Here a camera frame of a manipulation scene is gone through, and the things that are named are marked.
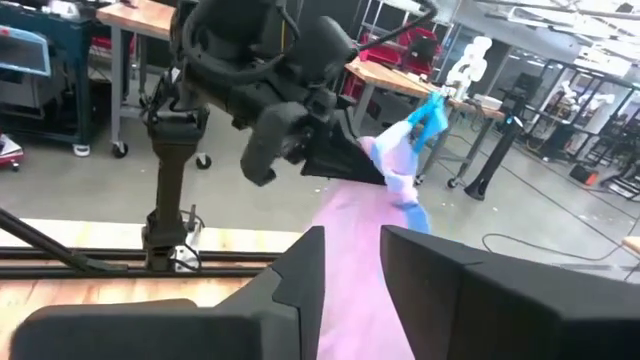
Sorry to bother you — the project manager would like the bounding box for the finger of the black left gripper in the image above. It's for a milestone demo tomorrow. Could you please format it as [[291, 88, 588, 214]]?
[[301, 122, 387, 186]]

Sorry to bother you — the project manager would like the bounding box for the wooden top workbench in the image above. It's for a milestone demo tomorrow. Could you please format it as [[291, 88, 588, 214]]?
[[343, 55, 507, 190]]

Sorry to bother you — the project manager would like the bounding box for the light blue framed panel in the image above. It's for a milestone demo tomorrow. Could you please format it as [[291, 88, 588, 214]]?
[[0, 24, 53, 78]]

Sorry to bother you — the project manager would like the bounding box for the black floor cable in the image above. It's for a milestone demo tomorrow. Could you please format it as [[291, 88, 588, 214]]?
[[480, 213, 640, 263]]

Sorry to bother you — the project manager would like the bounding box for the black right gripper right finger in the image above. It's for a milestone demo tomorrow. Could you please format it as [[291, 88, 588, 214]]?
[[379, 224, 640, 360]]

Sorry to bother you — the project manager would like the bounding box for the black background rig frame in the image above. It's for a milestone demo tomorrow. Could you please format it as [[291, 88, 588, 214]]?
[[529, 58, 640, 167]]

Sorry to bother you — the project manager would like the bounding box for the red storage bin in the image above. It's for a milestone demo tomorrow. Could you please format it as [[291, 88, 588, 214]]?
[[359, 27, 442, 77]]

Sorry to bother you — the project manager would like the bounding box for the black floor stand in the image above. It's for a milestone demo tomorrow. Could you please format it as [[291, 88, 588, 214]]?
[[463, 93, 524, 202]]

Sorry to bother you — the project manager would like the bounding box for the wooden top rolling table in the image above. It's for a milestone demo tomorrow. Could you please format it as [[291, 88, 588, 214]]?
[[94, 0, 212, 170]]

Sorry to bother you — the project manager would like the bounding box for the pink drawstring trash bag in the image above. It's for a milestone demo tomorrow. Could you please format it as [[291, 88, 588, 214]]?
[[309, 92, 451, 360]]

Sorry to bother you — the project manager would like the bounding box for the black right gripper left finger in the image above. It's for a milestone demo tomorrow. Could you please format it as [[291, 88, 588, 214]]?
[[9, 225, 326, 360]]

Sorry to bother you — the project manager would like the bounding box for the orange and black device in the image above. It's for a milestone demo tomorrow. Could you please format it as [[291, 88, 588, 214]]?
[[569, 163, 599, 187]]

